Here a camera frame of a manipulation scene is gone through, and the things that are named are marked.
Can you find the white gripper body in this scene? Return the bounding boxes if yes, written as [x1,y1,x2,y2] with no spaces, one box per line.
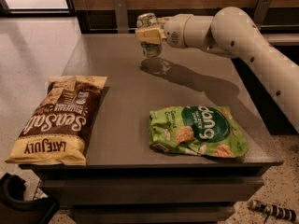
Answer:
[164,14,192,49]

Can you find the green silver 7up can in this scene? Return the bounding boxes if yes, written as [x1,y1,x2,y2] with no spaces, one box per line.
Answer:
[136,13,162,58]

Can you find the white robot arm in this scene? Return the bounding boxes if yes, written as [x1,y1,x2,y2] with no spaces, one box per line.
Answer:
[135,7,299,131]

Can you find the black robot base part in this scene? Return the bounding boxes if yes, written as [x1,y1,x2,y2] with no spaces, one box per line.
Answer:
[0,173,60,224]

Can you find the green dang snack bag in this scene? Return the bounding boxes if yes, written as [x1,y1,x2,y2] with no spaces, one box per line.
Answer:
[149,105,249,158]

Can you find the brown yellow chips bag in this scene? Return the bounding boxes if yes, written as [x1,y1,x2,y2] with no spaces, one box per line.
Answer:
[6,76,107,165]

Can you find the grey table drawer unit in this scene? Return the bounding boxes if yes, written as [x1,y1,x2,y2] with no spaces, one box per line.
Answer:
[31,35,282,224]

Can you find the black white striped tool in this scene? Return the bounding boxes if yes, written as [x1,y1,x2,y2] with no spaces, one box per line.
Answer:
[248,199,299,224]

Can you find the left metal wall bracket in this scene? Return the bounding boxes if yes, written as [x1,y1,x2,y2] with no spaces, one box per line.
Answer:
[113,0,129,34]

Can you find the metal wall bracket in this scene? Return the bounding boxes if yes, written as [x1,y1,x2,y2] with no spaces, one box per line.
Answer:
[253,0,272,29]
[113,0,129,34]

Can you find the right metal wall bracket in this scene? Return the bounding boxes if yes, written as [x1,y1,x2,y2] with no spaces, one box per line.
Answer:
[253,0,272,29]

